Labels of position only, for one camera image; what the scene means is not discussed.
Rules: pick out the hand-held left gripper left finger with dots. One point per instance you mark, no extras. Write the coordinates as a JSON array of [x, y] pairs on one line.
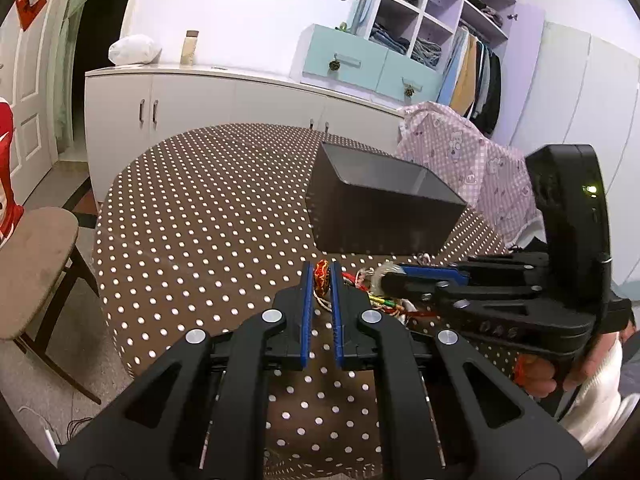
[[306, 310]]

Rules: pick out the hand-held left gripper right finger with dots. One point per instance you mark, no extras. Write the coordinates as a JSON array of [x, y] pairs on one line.
[[337, 320]]

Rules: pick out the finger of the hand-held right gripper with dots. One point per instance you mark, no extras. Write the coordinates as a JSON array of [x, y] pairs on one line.
[[435, 272], [410, 287]]

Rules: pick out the black storage box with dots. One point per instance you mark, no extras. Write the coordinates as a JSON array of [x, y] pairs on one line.
[[380, 215]]

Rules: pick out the person's right forearm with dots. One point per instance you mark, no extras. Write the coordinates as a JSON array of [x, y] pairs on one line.
[[600, 410]]

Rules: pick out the person's right hand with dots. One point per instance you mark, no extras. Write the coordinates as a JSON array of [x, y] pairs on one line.
[[602, 352]]

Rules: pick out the pink checked blanket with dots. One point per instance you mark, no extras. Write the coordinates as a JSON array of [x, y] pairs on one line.
[[450, 145]]

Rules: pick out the brown polka dot tablecloth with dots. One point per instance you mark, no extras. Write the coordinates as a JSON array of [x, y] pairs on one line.
[[200, 220]]

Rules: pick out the row of hanging clothes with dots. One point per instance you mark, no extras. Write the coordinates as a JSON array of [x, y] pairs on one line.
[[475, 80]]

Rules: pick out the pine cone drawer pendant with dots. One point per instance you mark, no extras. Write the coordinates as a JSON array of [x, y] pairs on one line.
[[410, 91], [333, 65]]

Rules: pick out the pale blue drawer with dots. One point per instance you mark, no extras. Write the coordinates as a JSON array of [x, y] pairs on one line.
[[320, 47], [425, 80]]

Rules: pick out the folded grey clothes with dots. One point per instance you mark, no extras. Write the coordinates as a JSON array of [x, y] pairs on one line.
[[427, 52]]

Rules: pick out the dark clothes heap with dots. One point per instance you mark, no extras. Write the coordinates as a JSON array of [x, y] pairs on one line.
[[485, 7]]

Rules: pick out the white low cabinet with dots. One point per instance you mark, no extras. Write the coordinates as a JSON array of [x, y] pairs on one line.
[[210, 100]]

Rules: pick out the folded blue jeans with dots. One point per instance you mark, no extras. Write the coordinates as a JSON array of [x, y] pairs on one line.
[[390, 37]]

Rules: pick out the small green ornament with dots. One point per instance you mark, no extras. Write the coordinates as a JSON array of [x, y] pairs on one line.
[[343, 26]]

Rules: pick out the wooden stool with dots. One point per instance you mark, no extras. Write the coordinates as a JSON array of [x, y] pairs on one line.
[[35, 265]]

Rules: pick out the beige bottle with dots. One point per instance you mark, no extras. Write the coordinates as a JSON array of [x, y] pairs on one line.
[[189, 50]]

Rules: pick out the white pillow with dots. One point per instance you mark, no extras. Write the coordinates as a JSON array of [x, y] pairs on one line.
[[135, 50]]

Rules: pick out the red cat print chair cover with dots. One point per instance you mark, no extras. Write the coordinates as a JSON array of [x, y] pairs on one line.
[[6, 185]]

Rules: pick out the white panel door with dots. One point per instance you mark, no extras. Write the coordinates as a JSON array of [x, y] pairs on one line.
[[30, 85]]

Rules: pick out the green sheer curtain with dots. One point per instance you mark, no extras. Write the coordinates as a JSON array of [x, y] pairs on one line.
[[67, 35]]

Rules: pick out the red diamond door decoration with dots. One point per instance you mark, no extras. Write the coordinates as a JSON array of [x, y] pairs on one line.
[[32, 0]]

